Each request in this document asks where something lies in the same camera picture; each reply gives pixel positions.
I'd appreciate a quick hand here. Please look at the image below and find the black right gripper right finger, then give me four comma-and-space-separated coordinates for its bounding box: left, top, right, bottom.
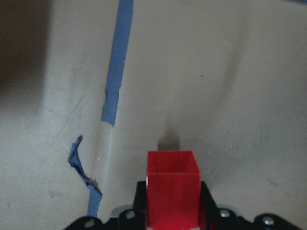
199, 181, 217, 230

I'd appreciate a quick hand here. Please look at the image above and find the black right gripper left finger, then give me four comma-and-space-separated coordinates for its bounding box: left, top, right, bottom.
132, 181, 147, 230

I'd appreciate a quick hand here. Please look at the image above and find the red toy block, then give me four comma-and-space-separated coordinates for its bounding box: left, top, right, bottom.
146, 151, 201, 230

